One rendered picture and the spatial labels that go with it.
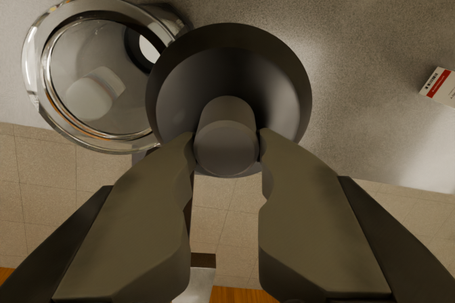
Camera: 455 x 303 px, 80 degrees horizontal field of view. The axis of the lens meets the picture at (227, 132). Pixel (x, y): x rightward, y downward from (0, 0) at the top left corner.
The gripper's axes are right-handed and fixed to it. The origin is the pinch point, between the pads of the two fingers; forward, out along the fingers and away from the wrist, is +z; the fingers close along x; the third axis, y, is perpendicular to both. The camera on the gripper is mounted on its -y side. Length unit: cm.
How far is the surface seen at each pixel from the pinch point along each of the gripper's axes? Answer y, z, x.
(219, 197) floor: 109, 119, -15
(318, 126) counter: 15.7, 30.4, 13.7
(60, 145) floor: 63, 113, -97
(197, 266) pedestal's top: 47, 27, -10
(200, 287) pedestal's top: 54, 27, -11
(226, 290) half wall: 193, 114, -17
